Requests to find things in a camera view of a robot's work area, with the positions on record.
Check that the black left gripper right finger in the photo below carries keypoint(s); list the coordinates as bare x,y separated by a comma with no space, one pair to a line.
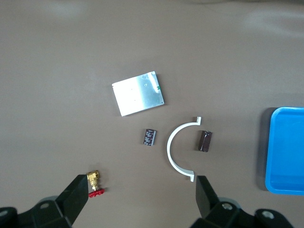
209,204

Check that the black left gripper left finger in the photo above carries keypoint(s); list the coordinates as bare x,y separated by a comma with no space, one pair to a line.
71,202

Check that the short black printed capacitor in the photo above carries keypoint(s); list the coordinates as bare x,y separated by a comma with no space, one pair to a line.
149,137

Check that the long brown capacitor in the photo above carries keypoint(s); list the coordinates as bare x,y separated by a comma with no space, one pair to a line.
205,141

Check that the brown table mat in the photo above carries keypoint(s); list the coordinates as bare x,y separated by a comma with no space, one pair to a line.
71,71

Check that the silver metal plate box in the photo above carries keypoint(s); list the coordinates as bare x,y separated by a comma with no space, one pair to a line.
137,95

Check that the blue plastic tray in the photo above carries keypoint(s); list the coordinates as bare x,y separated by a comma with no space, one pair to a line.
287,152

